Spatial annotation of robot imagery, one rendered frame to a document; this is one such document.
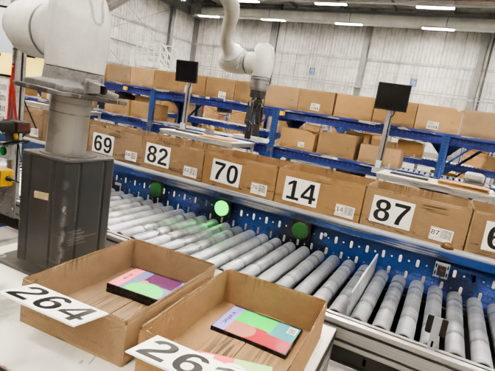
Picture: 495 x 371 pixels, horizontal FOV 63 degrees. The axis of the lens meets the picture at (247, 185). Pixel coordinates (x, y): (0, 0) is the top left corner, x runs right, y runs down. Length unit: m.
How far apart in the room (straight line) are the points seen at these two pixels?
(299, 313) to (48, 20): 0.98
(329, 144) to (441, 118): 1.54
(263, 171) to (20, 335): 1.22
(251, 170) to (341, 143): 4.31
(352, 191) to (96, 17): 1.14
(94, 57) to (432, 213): 1.29
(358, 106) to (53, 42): 5.52
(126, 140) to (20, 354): 1.55
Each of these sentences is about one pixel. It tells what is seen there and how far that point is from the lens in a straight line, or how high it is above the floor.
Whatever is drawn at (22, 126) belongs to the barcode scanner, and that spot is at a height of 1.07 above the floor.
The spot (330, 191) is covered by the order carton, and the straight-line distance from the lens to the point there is 1.77.
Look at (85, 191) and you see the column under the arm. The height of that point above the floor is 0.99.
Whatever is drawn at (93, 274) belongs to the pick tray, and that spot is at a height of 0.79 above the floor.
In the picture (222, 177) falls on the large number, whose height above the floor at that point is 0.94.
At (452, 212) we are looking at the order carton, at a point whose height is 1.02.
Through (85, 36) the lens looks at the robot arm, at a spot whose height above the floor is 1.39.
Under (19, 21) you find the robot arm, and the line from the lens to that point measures 1.35.
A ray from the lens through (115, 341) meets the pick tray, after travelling 0.89.
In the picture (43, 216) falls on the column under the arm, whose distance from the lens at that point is 1.24.
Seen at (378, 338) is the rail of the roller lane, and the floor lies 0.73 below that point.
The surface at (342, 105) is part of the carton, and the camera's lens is 6.43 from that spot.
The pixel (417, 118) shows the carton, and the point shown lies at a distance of 6.23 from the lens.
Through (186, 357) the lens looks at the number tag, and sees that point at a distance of 0.75.
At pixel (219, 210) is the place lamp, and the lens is 1.91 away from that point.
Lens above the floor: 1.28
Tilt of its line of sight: 10 degrees down
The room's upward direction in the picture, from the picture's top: 9 degrees clockwise
